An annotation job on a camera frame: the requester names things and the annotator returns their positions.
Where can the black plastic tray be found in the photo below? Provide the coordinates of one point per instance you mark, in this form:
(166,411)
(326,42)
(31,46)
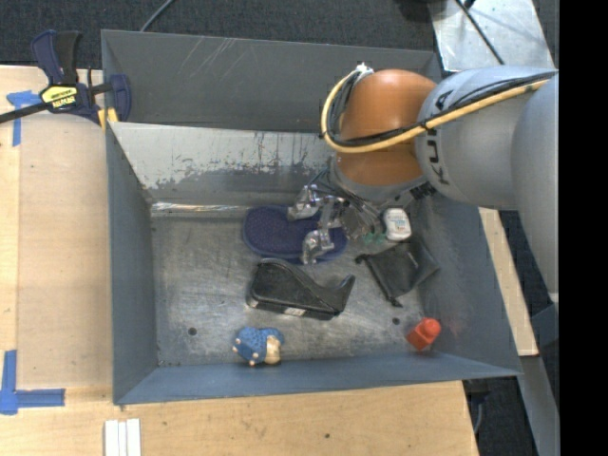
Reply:
(294,290)

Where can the small white box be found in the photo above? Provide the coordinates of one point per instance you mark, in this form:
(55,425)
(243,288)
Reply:
(397,223)

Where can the red block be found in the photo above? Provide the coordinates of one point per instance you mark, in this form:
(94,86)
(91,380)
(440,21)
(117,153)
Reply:
(423,333)

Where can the black cloth pouch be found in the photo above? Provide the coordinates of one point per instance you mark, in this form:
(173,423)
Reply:
(399,266)

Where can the blue and tan toy animal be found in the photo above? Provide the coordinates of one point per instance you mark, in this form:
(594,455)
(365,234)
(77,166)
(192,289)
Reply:
(256,342)

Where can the grey metal bin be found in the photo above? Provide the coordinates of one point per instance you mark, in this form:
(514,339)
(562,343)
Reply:
(199,273)

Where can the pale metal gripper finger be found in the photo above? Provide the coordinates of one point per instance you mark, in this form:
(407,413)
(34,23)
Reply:
(317,245)
(304,202)

